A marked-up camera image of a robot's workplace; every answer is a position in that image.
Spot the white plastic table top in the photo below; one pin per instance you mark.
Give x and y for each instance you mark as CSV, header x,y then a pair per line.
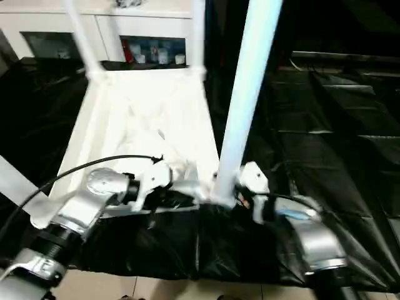
x,y
140,109

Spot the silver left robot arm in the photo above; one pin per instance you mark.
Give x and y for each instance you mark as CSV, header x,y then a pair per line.
x,y
100,184

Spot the dark robot waist part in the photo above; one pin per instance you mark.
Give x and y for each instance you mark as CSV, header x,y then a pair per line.
x,y
220,297
128,297

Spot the small white jar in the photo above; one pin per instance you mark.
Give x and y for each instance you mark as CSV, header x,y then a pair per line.
x,y
140,58
179,58
162,57

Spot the black mat cover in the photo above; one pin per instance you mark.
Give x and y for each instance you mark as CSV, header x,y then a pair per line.
x,y
343,125

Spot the red bottle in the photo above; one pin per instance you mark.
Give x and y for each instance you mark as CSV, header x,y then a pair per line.
x,y
126,51

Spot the dark metal bar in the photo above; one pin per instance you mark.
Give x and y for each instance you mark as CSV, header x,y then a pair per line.
x,y
343,55

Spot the dark speckled object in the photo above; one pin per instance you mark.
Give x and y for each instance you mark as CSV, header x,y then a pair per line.
x,y
129,2

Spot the white glass door cabinet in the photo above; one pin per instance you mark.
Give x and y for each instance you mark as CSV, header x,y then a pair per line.
x,y
37,22

